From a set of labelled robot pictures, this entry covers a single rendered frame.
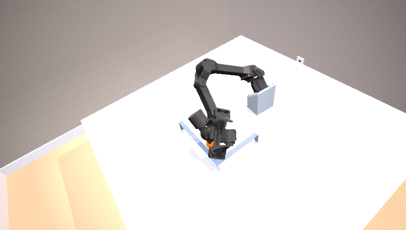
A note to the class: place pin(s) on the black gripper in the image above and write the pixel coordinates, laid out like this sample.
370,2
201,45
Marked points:
217,133

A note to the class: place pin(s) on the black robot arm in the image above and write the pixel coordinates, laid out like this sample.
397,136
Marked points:
203,70

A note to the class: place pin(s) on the clear l-shaped low wall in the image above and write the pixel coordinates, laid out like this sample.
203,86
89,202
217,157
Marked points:
228,160

